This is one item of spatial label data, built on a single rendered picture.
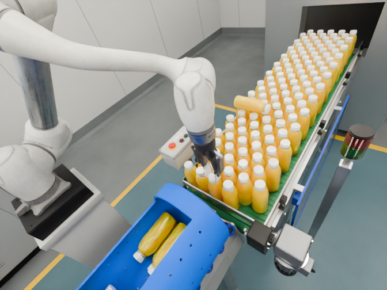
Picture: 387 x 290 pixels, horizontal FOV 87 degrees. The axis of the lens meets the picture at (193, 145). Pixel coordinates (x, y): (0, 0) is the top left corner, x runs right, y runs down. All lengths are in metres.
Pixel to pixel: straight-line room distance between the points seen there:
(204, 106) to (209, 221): 0.33
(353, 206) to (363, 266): 0.44
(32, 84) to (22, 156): 0.29
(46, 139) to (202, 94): 0.78
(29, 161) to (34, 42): 0.56
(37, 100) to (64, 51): 0.41
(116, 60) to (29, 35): 0.18
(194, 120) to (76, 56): 0.33
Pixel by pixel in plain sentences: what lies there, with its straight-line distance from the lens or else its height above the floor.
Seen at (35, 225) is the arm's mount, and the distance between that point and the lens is 1.13.
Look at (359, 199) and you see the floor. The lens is 2.19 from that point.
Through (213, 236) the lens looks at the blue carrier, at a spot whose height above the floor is 1.15.
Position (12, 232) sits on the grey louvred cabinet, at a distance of 2.41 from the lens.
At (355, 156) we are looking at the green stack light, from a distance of 0.82.
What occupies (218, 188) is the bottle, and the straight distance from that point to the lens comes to 0.86.
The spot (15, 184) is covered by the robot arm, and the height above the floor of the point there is 1.25.
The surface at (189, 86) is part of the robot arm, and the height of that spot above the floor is 1.51.
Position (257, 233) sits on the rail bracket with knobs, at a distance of 0.81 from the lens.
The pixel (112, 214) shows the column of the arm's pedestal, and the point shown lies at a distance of 1.28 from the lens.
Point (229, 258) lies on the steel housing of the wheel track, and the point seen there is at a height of 0.87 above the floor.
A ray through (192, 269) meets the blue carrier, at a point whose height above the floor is 1.16.
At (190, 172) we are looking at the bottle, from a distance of 0.91.
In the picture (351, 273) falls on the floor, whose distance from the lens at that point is 1.91.
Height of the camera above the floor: 1.76
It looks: 44 degrees down
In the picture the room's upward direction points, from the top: 18 degrees counter-clockwise
